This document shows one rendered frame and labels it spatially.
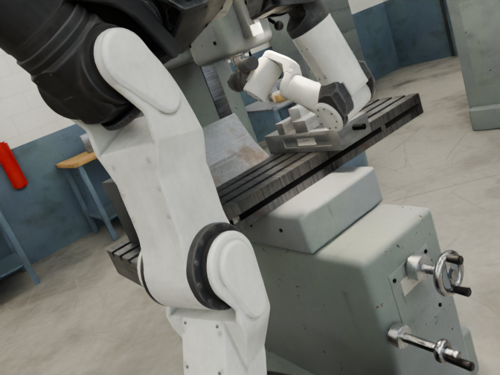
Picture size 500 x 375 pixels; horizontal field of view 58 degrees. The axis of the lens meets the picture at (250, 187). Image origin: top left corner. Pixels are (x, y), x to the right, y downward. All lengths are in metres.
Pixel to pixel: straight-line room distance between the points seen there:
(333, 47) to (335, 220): 0.55
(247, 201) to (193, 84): 0.64
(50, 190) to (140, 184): 4.76
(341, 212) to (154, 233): 0.72
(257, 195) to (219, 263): 0.62
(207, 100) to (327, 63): 0.90
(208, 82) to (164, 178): 1.14
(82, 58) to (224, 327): 0.46
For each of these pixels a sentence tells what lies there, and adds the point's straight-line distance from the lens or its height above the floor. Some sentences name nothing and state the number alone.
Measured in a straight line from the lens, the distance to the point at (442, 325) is 1.50.
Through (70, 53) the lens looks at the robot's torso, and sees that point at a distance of 0.65.
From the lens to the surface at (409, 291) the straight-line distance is 1.33.
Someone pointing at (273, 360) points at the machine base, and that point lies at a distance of 1.88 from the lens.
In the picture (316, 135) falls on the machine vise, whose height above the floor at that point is 1.00.
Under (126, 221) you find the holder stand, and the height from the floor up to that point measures 1.01.
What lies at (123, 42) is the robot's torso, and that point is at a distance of 0.66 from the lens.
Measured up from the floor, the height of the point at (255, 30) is 1.35.
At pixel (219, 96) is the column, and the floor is 1.18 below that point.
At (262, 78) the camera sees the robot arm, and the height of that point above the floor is 1.23.
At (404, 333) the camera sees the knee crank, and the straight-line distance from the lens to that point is 1.27.
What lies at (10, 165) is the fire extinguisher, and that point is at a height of 1.05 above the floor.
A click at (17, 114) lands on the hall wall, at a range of 5.45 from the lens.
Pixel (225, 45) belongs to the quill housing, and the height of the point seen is 1.34.
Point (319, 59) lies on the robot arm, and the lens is 0.97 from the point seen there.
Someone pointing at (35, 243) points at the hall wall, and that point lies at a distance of 5.50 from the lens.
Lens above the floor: 1.32
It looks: 16 degrees down
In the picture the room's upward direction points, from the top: 21 degrees counter-clockwise
